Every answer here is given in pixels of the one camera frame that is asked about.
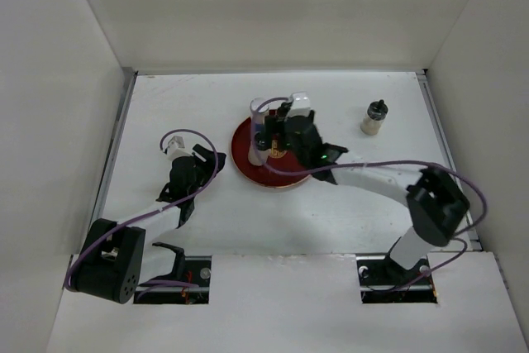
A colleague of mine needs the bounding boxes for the blue label spice jar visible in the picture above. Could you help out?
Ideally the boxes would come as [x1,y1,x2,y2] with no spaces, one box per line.
[250,98,269,132]

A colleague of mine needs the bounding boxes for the white condiment bottle black cap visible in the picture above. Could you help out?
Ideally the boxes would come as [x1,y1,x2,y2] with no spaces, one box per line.
[248,132,269,166]

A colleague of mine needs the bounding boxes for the clear bottle black stopper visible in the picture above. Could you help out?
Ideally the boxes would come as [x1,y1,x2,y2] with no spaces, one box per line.
[360,99,388,136]

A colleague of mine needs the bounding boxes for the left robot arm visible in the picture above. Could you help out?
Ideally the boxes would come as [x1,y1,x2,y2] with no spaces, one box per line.
[64,145,226,304]

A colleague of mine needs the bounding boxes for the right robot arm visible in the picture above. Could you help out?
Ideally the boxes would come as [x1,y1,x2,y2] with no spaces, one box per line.
[250,96,469,284]

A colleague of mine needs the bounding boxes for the red round tray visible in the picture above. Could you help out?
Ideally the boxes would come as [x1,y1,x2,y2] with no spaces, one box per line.
[230,117,323,191]

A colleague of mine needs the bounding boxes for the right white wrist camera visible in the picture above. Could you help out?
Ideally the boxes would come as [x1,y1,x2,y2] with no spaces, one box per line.
[287,92,312,118]

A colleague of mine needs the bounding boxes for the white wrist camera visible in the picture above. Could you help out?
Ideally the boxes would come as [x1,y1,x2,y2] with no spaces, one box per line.
[162,136,191,161]
[287,92,312,118]

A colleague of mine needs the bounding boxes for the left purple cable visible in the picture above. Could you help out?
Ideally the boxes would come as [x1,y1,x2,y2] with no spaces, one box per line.
[60,127,220,300]

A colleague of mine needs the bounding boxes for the purple cable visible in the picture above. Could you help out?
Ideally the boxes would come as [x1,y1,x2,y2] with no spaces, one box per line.
[60,127,220,300]
[250,97,488,292]

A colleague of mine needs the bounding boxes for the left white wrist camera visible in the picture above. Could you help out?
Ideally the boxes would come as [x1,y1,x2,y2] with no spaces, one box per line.
[162,136,191,161]

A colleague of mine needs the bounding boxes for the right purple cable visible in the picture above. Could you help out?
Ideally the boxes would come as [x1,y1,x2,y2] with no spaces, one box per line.
[250,97,488,292]

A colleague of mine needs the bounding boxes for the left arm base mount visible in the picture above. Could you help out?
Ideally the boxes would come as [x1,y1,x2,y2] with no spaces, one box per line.
[133,242,212,305]

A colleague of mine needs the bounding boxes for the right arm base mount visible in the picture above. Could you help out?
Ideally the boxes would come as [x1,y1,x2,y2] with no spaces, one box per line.
[356,255,437,304]

